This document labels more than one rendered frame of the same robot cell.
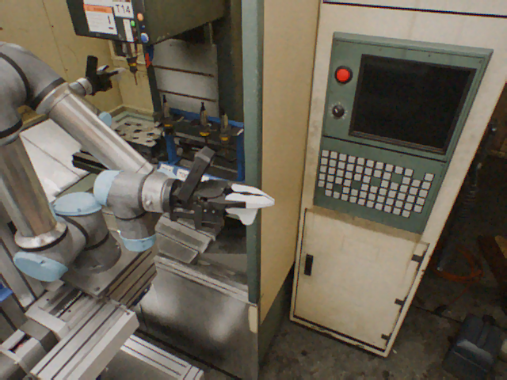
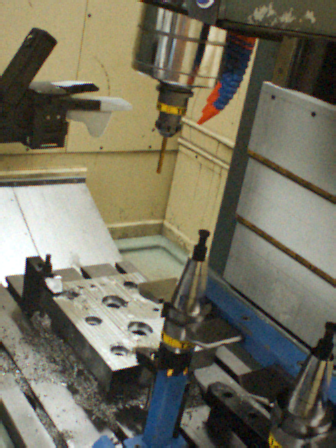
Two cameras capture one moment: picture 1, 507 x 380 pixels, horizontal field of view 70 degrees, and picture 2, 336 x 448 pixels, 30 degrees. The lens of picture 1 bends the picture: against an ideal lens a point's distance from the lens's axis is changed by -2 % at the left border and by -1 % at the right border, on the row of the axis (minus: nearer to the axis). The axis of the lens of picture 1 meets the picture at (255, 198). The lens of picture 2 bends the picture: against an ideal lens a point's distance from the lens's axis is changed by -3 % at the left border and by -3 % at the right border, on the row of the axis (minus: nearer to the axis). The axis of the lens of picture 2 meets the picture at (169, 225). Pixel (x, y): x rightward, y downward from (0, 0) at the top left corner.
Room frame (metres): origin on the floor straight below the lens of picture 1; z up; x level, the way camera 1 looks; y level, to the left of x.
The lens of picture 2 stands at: (1.02, 0.17, 1.63)
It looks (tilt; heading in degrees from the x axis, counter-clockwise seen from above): 23 degrees down; 26
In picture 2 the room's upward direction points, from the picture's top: 12 degrees clockwise
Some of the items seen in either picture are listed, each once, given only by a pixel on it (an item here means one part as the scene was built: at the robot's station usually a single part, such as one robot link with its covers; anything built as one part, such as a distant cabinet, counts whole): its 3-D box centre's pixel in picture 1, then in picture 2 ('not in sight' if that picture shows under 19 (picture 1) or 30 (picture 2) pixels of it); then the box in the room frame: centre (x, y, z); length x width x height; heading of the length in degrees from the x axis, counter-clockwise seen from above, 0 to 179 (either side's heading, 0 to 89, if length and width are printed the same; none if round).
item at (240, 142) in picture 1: (241, 156); not in sight; (1.57, 0.07, 1.05); 0.10 x 0.05 x 0.30; 155
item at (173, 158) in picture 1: (169, 138); (172, 376); (1.76, 0.47, 1.05); 0.10 x 0.05 x 0.30; 155
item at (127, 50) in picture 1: (127, 41); (185, 40); (1.92, 0.65, 1.52); 0.16 x 0.16 x 0.12
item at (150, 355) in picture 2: (164, 144); (157, 378); (1.83, 0.53, 0.97); 0.13 x 0.03 x 0.15; 65
